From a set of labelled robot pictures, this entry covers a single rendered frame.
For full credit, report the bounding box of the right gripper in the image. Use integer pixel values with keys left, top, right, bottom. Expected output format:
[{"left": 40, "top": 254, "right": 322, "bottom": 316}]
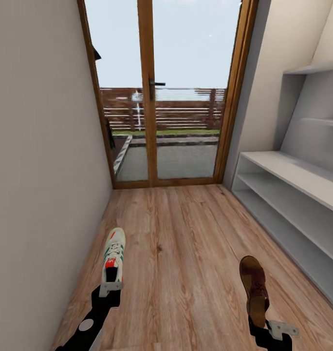
[{"left": 248, "top": 316, "right": 292, "bottom": 351}]

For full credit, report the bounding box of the gym shoe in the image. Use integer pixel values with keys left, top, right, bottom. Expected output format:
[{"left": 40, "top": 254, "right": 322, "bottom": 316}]
[{"left": 102, "top": 227, "right": 126, "bottom": 283}]

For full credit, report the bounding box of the sandal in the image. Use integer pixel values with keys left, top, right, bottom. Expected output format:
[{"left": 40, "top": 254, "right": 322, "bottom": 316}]
[{"left": 239, "top": 255, "right": 270, "bottom": 328}]

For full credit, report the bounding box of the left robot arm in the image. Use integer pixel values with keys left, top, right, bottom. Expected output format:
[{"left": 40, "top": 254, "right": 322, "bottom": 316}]
[{"left": 55, "top": 282, "right": 125, "bottom": 351}]

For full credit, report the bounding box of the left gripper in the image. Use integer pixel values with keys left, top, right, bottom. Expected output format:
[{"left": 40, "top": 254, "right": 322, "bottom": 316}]
[{"left": 92, "top": 286, "right": 120, "bottom": 313}]

